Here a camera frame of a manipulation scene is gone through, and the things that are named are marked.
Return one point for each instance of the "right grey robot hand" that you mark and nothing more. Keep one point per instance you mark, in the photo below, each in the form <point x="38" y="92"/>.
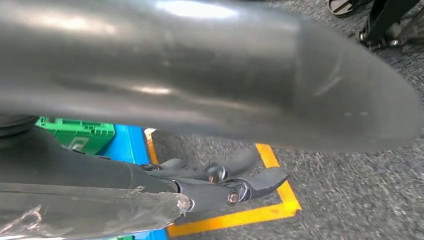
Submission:
<point x="165" y="59"/>

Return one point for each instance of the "blue metal shelf rack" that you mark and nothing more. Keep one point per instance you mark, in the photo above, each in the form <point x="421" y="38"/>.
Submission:
<point x="127" y="145"/>

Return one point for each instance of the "green plastic crate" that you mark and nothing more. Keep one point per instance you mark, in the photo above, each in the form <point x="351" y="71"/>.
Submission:
<point x="82" y="134"/>

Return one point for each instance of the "black metal stand frame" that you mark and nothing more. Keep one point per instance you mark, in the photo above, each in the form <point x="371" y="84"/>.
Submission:
<point x="387" y="20"/>

